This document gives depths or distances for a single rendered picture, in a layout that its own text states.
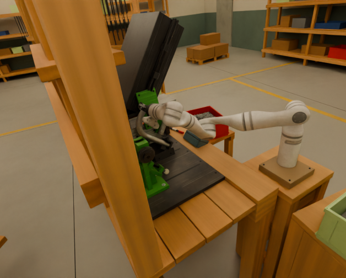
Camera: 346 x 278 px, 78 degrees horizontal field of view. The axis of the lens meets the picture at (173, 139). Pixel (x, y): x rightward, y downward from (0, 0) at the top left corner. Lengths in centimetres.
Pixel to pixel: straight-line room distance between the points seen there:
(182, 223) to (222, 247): 101
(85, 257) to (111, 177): 163
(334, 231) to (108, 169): 84
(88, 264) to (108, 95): 175
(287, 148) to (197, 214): 54
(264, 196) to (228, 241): 98
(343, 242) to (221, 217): 43
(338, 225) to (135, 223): 72
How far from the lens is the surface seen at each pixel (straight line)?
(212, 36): 788
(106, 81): 42
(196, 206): 101
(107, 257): 203
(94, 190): 64
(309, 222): 116
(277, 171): 121
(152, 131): 125
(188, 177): 111
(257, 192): 105
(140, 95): 119
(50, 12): 40
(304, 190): 120
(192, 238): 91
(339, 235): 104
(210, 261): 187
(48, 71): 71
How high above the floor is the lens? 164
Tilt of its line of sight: 31 degrees down
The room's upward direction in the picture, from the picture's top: 7 degrees counter-clockwise
